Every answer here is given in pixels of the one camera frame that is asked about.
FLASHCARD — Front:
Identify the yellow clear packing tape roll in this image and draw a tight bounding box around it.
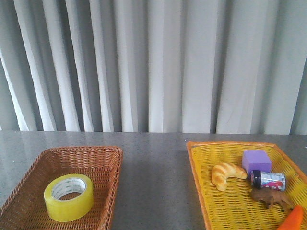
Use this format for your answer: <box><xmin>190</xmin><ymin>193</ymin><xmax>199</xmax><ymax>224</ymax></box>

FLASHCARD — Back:
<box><xmin>44</xmin><ymin>173</ymin><xmax>94</xmax><ymax>222</ymax></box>

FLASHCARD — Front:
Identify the grey pleated curtain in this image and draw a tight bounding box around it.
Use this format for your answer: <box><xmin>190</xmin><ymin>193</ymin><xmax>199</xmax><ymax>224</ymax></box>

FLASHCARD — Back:
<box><xmin>0</xmin><ymin>0</ymin><xmax>307</xmax><ymax>135</ymax></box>

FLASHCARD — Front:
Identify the toy croissant bread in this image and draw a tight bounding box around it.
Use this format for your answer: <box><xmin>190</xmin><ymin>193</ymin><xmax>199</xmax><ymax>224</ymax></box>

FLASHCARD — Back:
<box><xmin>212</xmin><ymin>162</ymin><xmax>248</xmax><ymax>191</ymax></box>

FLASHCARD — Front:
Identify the purple foam block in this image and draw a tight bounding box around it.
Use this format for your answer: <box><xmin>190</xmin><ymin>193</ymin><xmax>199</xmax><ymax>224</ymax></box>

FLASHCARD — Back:
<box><xmin>241</xmin><ymin>150</ymin><xmax>272</xmax><ymax>174</ymax></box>

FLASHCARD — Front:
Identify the yellow woven plastic basket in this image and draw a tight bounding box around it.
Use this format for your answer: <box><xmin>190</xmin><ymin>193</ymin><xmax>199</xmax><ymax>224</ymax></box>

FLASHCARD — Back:
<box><xmin>187</xmin><ymin>141</ymin><xmax>307</xmax><ymax>230</ymax></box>

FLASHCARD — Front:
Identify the small labelled jar black lid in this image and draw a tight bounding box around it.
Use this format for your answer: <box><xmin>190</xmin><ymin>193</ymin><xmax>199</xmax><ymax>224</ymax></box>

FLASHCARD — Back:
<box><xmin>250</xmin><ymin>170</ymin><xmax>286</xmax><ymax>191</ymax></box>

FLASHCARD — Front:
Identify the brown toy boar figure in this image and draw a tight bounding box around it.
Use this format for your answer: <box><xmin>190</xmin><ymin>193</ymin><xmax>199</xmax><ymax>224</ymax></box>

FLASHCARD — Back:
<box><xmin>250</xmin><ymin>187</ymin><xmax>294</xmax><ymax>212</ymax></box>

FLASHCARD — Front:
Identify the brown wicker basket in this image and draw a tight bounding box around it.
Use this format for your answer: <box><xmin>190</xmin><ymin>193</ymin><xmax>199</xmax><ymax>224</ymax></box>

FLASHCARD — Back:
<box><xmin>0</xmin><ymin>146</ymin><xmax>123</xmax><ymax>230</ymax></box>

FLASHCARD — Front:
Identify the orange toy carrot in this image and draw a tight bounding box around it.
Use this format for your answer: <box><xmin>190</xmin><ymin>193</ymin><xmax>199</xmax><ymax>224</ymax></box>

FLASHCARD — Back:
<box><xmin>277</xmin><ymin>205</ymin><xmax>304</xmax><ymax>230</ymax></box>

